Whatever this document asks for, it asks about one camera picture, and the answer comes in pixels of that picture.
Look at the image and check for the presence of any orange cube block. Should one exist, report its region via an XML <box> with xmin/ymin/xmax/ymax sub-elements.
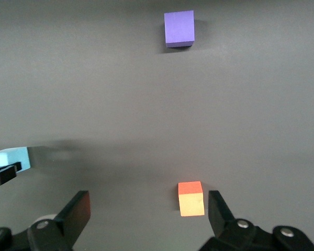
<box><xmin>177</xmin><ymin>181</ymin><xmax>206</xmax><ymax>218</ymax></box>

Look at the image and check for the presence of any purple cube block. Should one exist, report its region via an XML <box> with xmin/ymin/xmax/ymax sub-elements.
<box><xmin>164</xmin><ymin>10</ymin><xmax>195</xmax><ymax>49</ymax></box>

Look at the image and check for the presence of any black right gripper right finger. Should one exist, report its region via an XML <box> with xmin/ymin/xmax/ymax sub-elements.
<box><xmin>198</xmin><ymin>190</ymin><xmax>275</xmax><ymax>251</ymax></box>

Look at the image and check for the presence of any light blue cube block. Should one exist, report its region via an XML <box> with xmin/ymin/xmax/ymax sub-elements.
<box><xmin>0</xmin><ymin>146</ymin><xmax>32</xmax><ymax>175</ymax></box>

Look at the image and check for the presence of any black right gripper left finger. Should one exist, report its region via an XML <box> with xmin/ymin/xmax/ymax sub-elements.
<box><xmin>27</xmin><ymin>190</ymin><xmax>92</xmax><ymax>251</ymax></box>

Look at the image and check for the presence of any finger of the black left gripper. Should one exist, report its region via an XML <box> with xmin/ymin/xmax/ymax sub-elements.
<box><xmin>0</xmin><ymin>161</ymin><xmax>22</xmax><ymax>187</ymax></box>

